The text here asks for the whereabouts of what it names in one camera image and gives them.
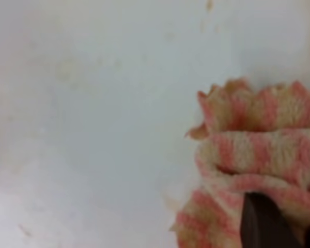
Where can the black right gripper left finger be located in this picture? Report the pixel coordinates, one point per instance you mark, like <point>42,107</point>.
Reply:
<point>263,225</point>

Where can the pink striped rag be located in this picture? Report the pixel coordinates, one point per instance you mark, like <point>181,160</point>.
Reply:
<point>248,142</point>

